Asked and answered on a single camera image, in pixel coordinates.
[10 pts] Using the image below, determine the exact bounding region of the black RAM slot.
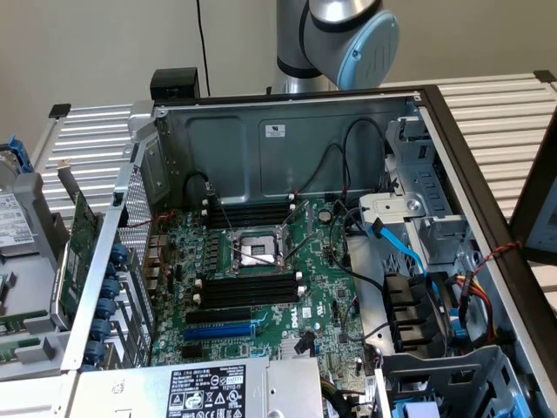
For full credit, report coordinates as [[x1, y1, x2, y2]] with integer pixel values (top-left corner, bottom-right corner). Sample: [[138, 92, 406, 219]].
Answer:
[[208, 200, 292, 210], [200, 291, 302, 302], [192, 294, 302, 311], [207, 206, 292, 216], [203, 276, 305, 287], [206, 219, 289, 229], [207, 212, 291, 222], [194, 280, 305, 294]]

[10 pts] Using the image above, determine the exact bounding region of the metal socket cover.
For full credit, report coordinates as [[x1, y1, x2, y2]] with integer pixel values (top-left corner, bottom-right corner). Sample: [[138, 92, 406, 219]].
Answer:
[[282, 199, 317, 262]]

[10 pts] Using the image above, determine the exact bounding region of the metal CPU socket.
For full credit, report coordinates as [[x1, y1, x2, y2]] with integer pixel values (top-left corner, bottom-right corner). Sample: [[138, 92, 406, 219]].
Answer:
[[229, 228, 292, 276]]

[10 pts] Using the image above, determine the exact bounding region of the thin metal locking lever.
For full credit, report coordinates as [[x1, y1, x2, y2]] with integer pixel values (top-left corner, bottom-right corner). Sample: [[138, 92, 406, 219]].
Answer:
[[215, 194, 238, 234], [229, 246, 282, 266]]

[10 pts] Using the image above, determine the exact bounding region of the open grey PC case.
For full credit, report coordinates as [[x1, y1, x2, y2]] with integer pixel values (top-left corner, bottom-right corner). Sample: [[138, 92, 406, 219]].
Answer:
[[60, 84, 557, 418]]

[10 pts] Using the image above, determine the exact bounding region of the green Dell motherboard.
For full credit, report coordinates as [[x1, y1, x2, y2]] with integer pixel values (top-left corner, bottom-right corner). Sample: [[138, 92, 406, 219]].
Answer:
[[150, 198, 371, 384]]

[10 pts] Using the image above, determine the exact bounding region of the long black expansion slot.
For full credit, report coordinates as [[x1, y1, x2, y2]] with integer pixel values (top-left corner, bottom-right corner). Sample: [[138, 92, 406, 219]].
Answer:
[[185, 307, 253, 327]]

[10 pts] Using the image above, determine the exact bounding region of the blue expansion slot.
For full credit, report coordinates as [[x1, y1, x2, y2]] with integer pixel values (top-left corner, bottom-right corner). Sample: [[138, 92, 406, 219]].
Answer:
[[182, 316, 262, 343]]

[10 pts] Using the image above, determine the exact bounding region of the silver finned heat sink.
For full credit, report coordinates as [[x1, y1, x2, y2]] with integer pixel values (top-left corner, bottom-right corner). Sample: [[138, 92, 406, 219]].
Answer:
[[279, 337, 315, 359]]

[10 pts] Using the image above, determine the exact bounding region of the black plastic fan shroud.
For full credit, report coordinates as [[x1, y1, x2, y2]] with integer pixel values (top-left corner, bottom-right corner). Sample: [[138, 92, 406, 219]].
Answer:
[[381, 270, 456, 354]]

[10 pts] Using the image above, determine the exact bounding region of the grey metal disk bay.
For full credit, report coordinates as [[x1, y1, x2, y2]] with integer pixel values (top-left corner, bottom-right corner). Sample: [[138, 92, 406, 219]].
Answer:
[[385, 115, 478, 266]]

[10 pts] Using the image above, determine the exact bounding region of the black box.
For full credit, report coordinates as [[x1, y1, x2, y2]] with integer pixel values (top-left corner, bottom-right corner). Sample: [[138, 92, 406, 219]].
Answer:
[[150, 68, 200, 100]]

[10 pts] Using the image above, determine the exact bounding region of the silver power supply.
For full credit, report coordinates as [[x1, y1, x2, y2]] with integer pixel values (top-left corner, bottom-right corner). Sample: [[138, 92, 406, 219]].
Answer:
[[76, 355, 324, 418]]

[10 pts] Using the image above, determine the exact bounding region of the green graphics card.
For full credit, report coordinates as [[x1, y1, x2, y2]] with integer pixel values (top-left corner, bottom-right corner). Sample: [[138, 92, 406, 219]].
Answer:
[[50, 158, 105, 321]]

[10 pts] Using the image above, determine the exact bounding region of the grey metal drive cage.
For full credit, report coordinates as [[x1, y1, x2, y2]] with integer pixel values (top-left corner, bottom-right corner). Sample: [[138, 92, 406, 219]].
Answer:
[[374, 343, 530, 418]]

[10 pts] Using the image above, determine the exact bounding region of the black framed monitor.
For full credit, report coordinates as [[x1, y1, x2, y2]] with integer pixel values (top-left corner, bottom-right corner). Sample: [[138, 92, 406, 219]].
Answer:
[[507, 98, 557, 265]]

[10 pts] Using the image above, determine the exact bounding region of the silver hard disk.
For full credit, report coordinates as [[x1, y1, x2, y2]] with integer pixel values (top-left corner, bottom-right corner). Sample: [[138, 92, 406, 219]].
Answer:
[[0, 147, 43, 258]]

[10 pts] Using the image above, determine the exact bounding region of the thin black wire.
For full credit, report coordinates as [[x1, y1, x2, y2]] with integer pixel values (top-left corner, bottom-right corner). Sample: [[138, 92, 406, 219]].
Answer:
[[184, 171, 215, 206], [295, 118, 388, 197], [328, 204, 388, 291]]

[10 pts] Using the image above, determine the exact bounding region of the silver disk bay bracket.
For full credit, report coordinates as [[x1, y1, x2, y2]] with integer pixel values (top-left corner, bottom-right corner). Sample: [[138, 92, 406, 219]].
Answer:
[[359, 193, 426, 239]]

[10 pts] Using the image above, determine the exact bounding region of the red black twisted wire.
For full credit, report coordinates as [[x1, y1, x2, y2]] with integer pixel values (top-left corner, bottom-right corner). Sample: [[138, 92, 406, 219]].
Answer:
[[476, 240, 525, 272], [125, 208, 179, 280]]

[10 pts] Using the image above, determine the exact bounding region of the blue flat disk wire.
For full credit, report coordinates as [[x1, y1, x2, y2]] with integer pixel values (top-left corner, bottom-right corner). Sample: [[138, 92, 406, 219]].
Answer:
[[368, 219, 456, 326]]

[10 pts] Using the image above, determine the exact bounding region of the coloured power wire bundle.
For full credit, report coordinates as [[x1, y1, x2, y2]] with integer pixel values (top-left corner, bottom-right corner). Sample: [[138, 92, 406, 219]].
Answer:
[[452, 270, 500, 347]]

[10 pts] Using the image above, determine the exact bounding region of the blue disk tray handle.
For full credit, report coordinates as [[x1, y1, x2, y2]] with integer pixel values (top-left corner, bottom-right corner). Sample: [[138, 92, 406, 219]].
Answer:
[[391, 399, 443, 418]]

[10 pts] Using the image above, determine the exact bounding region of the blue disk rail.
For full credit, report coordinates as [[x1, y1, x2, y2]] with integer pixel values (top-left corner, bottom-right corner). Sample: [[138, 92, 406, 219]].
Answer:
[[6, 134, 30, 173]]

